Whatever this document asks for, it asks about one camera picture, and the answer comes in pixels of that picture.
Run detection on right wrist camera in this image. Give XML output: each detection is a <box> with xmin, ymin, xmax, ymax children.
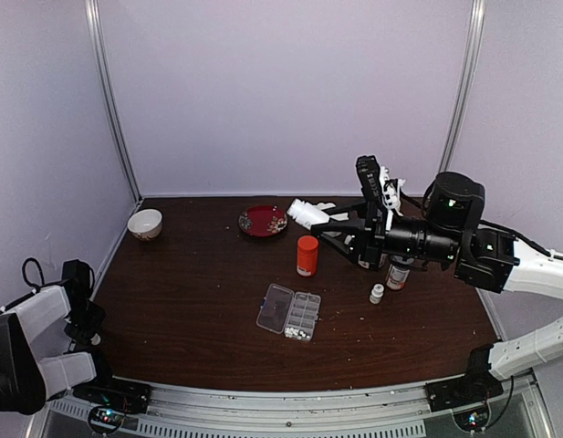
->
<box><xmin>356</xmin><ymin>155</ymin><xmax>406</xmax><ymax>214</ymax></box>

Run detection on left circuit board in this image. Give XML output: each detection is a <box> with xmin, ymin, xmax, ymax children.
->
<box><xmin>87</xmin><ymin>405</ymin><xmax>126</xmax><ymax>434</ymax></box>

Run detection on amber bottle grey cap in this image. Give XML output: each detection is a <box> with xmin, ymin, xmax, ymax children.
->
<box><xmin>385</xmin><ymin>255</ymin><xmax>414</xmax><ymax>291</ymax></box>

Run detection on clear pill organizer box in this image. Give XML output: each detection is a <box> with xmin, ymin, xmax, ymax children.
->
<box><xmin>255</xmin><ymin>284</ymin><xmax>322</xmax><ymax>342</ymax></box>

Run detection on circuit board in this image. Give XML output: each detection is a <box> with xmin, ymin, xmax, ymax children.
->
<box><xmin>453</xmin><ymin>404</ymin><xmax>491</xmax><ymax>433</ymax></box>
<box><xmin>87</xmin><ymin>405</ymin><xmax>126</xmax><ymax>434</ymax></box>

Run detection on left aluminium frame post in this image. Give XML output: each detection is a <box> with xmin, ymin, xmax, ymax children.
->
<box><xmin>85</xmin><ymin>0</ymin><xmax>142</xmax><ymax>203</ymax></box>

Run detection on red patterned plate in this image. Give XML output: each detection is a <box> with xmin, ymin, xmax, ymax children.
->
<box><xmin>237</xmin><ymin>204</ymin><xmax>288</xmax><ymax>237</ymax></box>

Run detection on white pills in organizer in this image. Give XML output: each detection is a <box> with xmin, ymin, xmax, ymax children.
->
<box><xmin>284</xmin><ymin>327</ymin><xmax>311</xmax><ymax>341</ymax></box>

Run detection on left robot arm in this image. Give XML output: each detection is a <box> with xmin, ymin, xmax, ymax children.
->
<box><xmin>0</xmin><ymin>257</ymin><xmax>120</xmax><ymax>415</ymax></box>

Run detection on small white pill bottle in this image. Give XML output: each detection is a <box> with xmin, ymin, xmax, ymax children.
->
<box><xmin>369</xmin><ymin>283</ymin><xmax>385</xmax><ymax>305</ymax></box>
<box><xmin>287</xmin><ymin>198</ymin><xmax>330</xmax><ymax>231</ymax></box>

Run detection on right circuit board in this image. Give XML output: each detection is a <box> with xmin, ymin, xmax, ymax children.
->
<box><xmin>453</xmin><ymin>404</ymin><xmax>491</xmax><ymax>433</ymax></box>

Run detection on orange pill bottle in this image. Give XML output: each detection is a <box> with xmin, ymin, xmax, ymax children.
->
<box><xmin>297</xmin><ymin>235</ymin><xmax>319</xmax><ymax>277</ymax></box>

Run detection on aluminium front rail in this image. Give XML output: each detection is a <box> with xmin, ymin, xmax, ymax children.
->
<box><xmin>27</xmin><ymin>364</ymin><xmax>551</xmax><ymax>438</ymax></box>

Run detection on right aluminium frame post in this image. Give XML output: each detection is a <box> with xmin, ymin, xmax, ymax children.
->
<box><xmin>435</xmin><ymin>0</ymin><xmax>487</xmax><ymax>176</ymax></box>

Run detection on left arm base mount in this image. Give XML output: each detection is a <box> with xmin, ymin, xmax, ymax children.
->
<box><xmin>72</xmin><ymin>379</ymin><xmax>152</xmax><ymax>414</ymax></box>

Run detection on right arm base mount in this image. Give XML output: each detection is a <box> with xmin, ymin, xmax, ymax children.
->
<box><xmin>425</xmin><ymin>376</ymin><xmax>504</xmax><ymax>412</ymax></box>

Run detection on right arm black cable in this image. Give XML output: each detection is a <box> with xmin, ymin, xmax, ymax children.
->
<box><xmin>479</xmin><ymin>218</ymin><xmax>563</xmax><ymax>266</ymax></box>

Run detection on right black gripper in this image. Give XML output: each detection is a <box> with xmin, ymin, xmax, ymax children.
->
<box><xmin>311</xmin><ymin>196</ymin><xmax>462</xmax><ymax>274</ymax></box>

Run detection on aluminium frame post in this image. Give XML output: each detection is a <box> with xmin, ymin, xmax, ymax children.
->
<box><xmin>435</xmin><ymin>0</ymin><xmax>487</xmax><ymax>176</ymax></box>
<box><xmin>85</xmin><ymin>0</ymin><xmax>142</xmax><ymax>203</ymax></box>

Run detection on white rice bowl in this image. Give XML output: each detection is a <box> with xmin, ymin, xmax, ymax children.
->
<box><xmin>127</xmin><ymin>209</ymin><xmax>163</xmax><ymax>241</ymax></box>

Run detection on white fluted bowl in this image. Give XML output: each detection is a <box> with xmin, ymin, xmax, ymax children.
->
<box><xmin>315</xmin><ymin>203</ymin><xmax>349</xmax><ymax>237</ymax></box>

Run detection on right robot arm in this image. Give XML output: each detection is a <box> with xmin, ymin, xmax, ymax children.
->
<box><xmin>310</xmin><ymin>171</ymin><xmax>563</xmax><ymax>300</ymax></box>

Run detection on white bottle cap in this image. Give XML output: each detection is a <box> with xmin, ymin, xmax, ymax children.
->
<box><xmin>90</xmin><ymin>334</ymin><xmax>101</xmax><ymax>346</ymax></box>

